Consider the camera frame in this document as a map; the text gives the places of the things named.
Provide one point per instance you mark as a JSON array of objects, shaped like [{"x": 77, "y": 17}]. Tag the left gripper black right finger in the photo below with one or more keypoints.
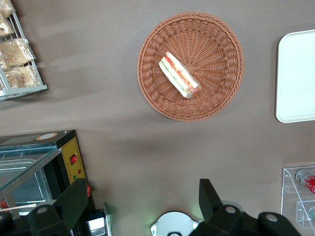
[{"x": 209, "y": 196}]

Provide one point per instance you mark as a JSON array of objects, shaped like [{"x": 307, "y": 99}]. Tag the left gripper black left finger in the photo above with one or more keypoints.
[{"x": 73, "y": 199}]

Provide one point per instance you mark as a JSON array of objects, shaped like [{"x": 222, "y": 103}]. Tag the layered sandwich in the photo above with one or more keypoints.
[{"x": 179, "y": 75}]

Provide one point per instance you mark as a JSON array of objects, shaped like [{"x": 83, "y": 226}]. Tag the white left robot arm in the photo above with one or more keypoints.
[{"x": 172, "y": 223}]

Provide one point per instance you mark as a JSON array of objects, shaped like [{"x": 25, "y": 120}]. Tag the cream plastic tray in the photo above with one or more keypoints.
[{"x": 297, "y": 78}]

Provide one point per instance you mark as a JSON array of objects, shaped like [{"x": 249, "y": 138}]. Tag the round brown wicker basket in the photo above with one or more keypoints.
[{"x": 216, "y": 49}]

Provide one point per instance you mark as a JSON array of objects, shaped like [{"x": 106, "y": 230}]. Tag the red mushroom stop button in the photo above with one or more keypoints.
[{"x": 88, "y": 191}]

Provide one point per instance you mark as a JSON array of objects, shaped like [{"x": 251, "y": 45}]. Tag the yellow warmer control panel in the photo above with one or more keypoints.
[{"x": 73, "y": 169}]

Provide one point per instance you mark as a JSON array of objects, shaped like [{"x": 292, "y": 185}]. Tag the steel side drawer of warmer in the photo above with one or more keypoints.
[{"x": 98, "y": 222}]

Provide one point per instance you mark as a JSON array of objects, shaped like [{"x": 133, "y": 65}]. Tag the black food warmer appliance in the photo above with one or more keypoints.
[{"x": 53, "y": 172}]

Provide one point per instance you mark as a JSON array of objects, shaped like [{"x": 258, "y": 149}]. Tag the steel warmer pan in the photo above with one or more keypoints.
[{"x": 29, "y": 189}]

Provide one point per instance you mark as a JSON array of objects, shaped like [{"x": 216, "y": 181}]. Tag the wooden skewer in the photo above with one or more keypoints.
[{"x": 17, "y": 208}]

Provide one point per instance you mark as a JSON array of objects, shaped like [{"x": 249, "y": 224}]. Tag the glass warmer cover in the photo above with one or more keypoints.
[{"x": 22, "y": 157}]

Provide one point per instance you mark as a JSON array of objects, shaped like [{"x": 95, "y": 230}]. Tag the clear acrylic bottle rack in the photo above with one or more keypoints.
[{"x": 290, "y": 196}]

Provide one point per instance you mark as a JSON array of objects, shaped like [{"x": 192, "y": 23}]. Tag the red soda bottle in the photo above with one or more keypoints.
[{"x": 307, "y": 182}]

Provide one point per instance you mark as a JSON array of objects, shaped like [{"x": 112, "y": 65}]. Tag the clear bag of beige snacks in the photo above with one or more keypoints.
[
  {"x": 6, "y": 6},
  {"x": 16, "y": 52},
  {"x": 5, "y": 25},
  {"x": 23, "y": 77}
]

